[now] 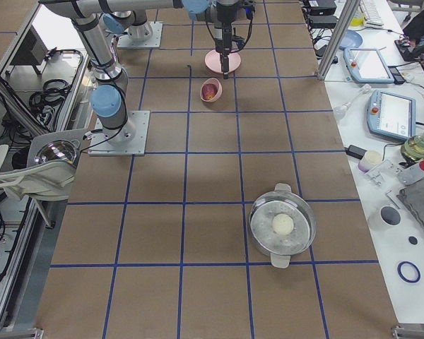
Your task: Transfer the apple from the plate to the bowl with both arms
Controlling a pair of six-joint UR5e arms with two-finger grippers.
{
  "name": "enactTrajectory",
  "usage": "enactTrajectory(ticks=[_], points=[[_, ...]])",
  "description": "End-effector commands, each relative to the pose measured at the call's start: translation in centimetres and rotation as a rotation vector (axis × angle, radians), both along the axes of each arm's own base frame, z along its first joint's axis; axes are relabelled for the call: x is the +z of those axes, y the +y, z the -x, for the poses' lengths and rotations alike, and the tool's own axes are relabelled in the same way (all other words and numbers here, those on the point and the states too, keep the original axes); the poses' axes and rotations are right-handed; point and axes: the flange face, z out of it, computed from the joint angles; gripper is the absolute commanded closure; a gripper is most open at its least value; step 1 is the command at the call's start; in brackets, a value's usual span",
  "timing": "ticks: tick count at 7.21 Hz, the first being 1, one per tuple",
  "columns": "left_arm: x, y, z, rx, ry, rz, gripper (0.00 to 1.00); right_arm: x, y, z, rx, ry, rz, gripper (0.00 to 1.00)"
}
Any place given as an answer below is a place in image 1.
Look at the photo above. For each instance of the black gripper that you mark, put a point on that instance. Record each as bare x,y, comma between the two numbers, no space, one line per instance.
222,35

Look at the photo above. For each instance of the pink bowl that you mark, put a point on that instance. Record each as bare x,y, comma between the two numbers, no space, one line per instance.
217,83

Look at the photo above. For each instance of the red apple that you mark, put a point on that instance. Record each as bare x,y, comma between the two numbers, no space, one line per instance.
209,91

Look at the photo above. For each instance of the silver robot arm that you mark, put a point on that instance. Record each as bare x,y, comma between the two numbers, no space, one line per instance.
92,19
133,23

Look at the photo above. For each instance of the pink plate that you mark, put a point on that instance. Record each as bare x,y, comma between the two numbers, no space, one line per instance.
212,62

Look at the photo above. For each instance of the blue plate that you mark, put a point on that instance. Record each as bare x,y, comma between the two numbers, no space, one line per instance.
351,39

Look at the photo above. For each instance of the steel bowl on tray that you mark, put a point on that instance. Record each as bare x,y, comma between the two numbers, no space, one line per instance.
56,150

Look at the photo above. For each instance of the far teach pendant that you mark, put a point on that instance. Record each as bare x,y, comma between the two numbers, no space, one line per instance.
367,66

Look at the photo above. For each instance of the teach pendant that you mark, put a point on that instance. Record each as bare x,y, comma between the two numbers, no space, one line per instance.
391,115
367,66

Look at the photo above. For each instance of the white keyboard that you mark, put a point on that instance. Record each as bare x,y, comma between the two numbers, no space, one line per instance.
371,16

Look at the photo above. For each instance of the black power adapter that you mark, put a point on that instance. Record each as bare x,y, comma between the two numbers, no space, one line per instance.
355,152

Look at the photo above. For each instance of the steel pot with lid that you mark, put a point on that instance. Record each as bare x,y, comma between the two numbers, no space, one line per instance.
281,225

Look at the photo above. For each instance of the near teach pendant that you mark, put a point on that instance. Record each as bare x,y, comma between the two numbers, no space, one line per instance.
391,115

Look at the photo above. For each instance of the white purple cup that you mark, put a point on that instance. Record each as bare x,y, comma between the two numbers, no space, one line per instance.
370,159

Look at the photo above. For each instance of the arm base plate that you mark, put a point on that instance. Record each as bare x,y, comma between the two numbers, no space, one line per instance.
131,140
145,36

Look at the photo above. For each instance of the aluminium frame post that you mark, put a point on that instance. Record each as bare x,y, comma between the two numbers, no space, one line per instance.
344,20

